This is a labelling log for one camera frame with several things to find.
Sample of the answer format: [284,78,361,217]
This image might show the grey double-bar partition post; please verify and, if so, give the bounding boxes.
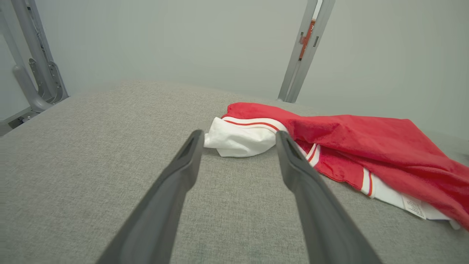
[277,0,336,103]

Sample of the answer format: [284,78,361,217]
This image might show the red shirt white striped sleeves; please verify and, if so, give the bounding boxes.
[204,102,469,231]

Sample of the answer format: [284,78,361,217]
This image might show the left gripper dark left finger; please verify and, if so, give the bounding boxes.
[96,129,205,264]

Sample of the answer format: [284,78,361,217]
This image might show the orange strip on post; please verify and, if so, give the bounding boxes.
[299,19,316,61]

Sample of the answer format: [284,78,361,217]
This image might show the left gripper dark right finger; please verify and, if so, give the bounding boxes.
[275,131,382,264]

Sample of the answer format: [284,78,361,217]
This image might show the grey frame post curved tube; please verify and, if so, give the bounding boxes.
[0,0,70,129]

